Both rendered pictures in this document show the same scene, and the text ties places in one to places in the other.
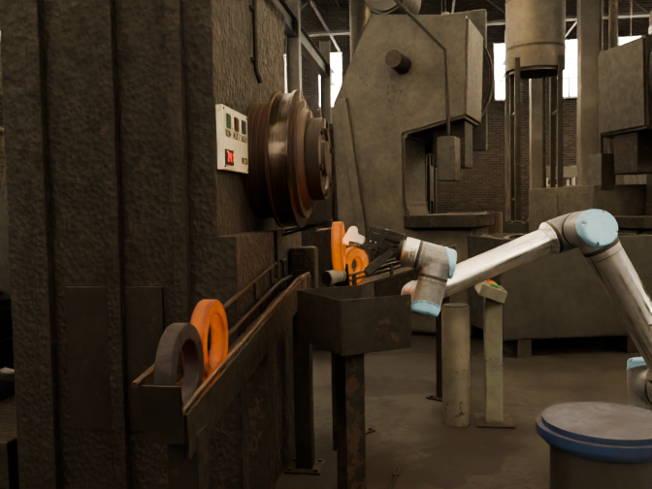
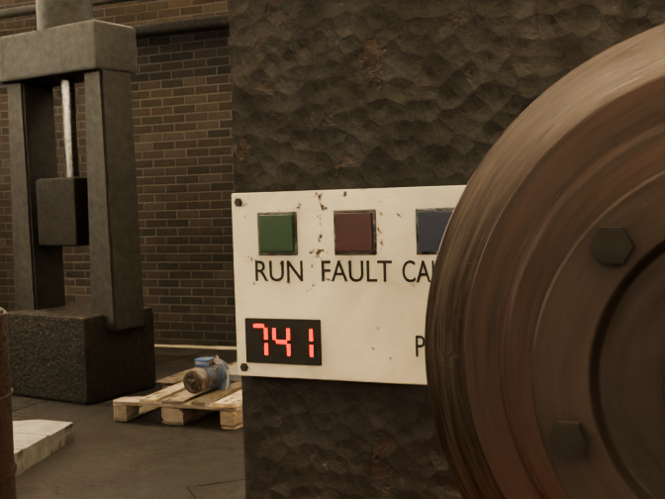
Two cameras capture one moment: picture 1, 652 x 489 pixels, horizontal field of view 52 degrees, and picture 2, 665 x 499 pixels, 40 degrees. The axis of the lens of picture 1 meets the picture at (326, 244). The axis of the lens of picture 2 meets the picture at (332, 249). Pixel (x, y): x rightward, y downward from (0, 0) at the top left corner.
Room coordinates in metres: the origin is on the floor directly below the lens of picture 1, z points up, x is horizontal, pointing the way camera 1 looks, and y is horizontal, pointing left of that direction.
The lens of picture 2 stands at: (2.21, -0.56, 1.23)
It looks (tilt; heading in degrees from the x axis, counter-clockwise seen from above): 3 degrees down; 104
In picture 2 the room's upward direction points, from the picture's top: 2 degrees counter-clockwise
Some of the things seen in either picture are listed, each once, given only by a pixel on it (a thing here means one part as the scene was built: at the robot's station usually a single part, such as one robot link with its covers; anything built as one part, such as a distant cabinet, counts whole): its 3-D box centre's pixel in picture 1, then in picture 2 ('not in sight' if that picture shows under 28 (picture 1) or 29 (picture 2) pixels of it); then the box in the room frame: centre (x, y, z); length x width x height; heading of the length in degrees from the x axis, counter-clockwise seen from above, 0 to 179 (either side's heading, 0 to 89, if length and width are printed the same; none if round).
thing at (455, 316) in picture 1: (456, 364); not in sight; (2.89, -0.55, 0.26); 0.12 x 0.12 x 0.52
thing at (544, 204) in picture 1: (581, 247); not in sight; (6.12, -2.33, 0.55); 1.10 x 0.53 x 1.10; 11
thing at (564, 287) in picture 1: (551, 286); not in sight; (4.57, -1.53, 0.39); 1.03 x 0.83 x 0.77; 96
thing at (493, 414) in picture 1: (493, 351); not in sight; (2.91, -0.72, 0.31); 0.24 x 0.16 x 0.62; 171
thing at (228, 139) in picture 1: (233, 141); (359, 285); (2.03, 0.27, 1.15); 0.26 x 0.02 x 0.18; 171
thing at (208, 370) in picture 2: not in sight; (215, 372); (0.24, 4.39, 0.25); 0.40 x 0.24 x 0.22; 81
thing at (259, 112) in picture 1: (269, 160); not in sight; (2.36, 0.19, 1.12); 0.47 x 0.10 x 0.47; 171
